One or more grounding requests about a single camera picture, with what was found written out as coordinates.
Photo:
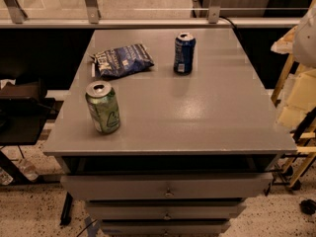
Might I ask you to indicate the top grey drawer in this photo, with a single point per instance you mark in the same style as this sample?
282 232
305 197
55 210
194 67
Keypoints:
174 186

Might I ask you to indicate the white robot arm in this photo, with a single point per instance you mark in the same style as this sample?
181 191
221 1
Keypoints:
304 43

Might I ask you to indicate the metal railing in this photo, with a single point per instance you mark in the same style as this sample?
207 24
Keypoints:
128 14

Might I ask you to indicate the clear plastic bottle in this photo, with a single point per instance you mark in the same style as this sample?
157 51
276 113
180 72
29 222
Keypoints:
28 169

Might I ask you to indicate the blue chip bag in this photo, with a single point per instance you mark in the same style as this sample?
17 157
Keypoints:
122 61

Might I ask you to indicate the grey drawer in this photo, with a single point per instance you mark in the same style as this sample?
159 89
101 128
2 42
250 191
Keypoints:
174 186
161 227
120 210

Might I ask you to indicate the bottom grey drawer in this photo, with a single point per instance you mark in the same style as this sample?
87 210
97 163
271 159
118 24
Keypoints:
161 227

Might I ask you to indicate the black side table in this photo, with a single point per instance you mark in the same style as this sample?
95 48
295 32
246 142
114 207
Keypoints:
24 110

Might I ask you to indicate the black round floor object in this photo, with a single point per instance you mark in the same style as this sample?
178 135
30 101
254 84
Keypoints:
308 206

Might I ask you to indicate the grey drawer cabinet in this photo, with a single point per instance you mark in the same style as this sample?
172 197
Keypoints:
217 120

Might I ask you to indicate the yellow wooden frame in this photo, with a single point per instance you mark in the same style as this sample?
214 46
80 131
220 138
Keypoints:
295 99

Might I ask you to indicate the green soda can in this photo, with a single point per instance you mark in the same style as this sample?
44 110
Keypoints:
102 103

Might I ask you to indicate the middle grey drawer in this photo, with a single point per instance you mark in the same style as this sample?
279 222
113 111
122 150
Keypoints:
120 210

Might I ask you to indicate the blue soda can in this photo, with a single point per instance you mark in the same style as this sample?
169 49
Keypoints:
184 53

